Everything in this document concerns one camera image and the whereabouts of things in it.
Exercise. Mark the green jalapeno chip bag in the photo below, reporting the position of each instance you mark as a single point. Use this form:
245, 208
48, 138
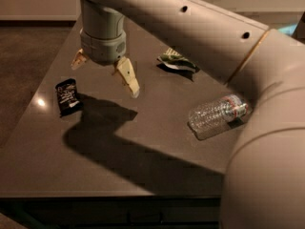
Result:
175, 61

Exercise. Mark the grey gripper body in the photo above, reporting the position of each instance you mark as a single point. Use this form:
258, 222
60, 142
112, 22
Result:
102, 49

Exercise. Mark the black rxbar chocolate bar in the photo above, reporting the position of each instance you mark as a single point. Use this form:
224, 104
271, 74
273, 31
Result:
67, 97

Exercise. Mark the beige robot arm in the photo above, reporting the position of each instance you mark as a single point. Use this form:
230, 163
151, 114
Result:
264, 186

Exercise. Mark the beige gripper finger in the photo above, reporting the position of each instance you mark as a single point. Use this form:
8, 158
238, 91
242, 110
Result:
124, 69
79, 60

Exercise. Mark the clear plastic water bottle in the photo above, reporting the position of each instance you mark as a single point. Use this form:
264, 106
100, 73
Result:
208, 116

